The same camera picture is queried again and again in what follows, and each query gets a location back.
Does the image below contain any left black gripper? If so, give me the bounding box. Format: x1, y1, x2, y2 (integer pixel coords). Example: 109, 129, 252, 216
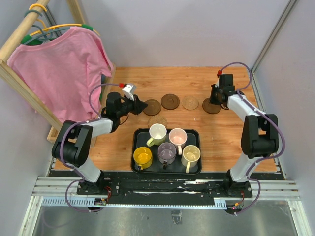
117, 93, 148, 118

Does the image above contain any brown wooden coaster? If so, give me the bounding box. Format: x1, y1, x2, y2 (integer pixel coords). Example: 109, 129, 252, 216
143, 99, 161, 116
202, 98, 221, 114
161, 94, 180, 110

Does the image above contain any woven rattan coaster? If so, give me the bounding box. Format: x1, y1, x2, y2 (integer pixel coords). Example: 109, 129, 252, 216
182, 96, 199, 110
147, 115, 167, 128

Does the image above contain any cream mug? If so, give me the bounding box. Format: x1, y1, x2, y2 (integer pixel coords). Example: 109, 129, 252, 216
181, 145, 201, 174

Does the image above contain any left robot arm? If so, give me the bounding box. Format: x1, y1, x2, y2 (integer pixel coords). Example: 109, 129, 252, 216
52, 92, 147, 195

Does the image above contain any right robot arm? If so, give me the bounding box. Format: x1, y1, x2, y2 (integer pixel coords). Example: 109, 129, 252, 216
210, 71, 279, 197

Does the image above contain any black plastic tray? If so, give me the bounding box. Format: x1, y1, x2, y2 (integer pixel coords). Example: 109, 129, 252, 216
130, 128, 202, 175

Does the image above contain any yellow mug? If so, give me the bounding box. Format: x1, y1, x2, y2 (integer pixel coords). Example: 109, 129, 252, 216
133, 147, 153, 171

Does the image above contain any pink mug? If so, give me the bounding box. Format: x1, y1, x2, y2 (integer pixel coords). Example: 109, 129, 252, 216
169, 128, 188, 155

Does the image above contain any purple mug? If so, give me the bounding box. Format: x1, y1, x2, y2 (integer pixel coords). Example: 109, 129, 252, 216
157, 142, 177, 170

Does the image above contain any pink t-shirt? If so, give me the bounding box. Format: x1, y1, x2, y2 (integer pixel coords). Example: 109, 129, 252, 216
7, 27, 112, 122

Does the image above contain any grey clothes hanger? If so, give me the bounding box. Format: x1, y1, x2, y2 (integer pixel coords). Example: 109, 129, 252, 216
20, 9, 70, 45

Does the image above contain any yellow green clothes hanger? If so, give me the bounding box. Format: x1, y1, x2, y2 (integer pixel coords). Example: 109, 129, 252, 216
20, 2, 101, 45

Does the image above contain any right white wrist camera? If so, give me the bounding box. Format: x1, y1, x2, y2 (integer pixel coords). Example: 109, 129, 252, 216
217, 70, 234, 87

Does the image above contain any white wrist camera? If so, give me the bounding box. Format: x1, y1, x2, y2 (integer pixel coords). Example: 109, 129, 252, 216
217, 70, 234, 87
119, 83, 136, 101

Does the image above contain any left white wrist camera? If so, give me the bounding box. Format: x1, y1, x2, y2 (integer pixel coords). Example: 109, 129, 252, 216
119, 83, 136, 101

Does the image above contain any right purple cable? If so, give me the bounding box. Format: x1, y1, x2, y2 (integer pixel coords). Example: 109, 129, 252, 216
220, 61, 286, 217

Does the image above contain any purple cable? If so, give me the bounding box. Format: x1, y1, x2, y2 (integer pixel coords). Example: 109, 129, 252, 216
220, 61, 286, 217
60, 83, 124, 213

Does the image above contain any white mug green handle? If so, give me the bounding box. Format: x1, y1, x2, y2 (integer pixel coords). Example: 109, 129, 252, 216
146, 123, 167, 147

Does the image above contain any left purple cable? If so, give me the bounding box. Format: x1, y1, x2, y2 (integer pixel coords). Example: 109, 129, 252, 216
60, 83, 124, 213

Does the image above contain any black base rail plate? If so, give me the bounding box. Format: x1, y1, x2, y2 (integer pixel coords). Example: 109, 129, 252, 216
77, 172, 253, 206

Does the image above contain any aluminium frame post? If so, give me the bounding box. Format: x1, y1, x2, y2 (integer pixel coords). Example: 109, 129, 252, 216
250, 0, 300, 73

